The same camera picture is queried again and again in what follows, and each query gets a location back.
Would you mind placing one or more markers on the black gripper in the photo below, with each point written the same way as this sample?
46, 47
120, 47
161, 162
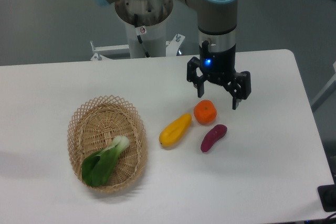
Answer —
219, 68

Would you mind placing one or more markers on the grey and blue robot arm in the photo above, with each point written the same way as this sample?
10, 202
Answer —
216, 21

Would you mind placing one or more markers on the woven wicker basket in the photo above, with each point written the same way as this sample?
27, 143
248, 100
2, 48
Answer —
93, 127

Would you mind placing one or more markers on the green bok choy vegetable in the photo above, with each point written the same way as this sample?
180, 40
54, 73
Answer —
98, 167

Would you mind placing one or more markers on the orange tangerine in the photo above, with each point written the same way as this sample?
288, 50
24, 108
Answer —
205, 112

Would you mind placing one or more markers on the purple sweet potato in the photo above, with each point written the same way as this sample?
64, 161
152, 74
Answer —
212, 136

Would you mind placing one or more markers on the yellow toy mango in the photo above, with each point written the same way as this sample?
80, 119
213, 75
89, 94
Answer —
175, 130

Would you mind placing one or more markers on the black device at table edge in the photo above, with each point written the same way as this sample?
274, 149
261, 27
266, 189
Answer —
327, 197

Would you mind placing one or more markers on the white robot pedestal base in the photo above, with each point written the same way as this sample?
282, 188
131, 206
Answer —
145, 26

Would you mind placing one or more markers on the white frame at right edge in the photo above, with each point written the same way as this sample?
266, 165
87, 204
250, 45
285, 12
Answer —
324, 93

